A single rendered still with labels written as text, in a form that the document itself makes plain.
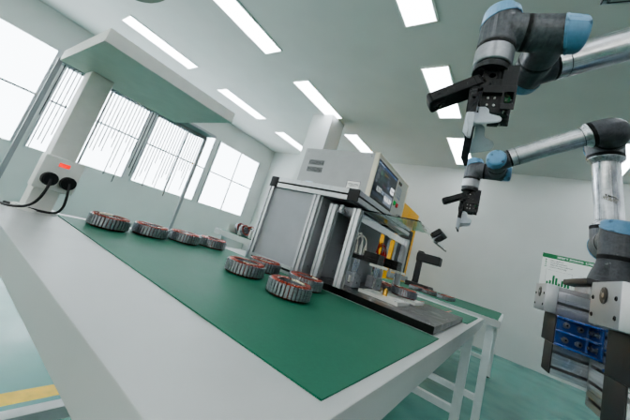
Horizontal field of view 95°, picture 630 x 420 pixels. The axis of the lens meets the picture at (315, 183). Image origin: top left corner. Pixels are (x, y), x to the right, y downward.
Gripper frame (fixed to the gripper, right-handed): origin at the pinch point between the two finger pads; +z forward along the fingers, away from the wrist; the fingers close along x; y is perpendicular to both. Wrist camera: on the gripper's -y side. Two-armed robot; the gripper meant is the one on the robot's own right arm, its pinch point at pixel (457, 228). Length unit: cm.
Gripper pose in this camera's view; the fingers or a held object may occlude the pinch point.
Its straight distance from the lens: 153.5
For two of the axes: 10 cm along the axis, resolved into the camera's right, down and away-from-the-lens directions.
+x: 4.1, 3.0, 8.6
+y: 8.7, 1.7, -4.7
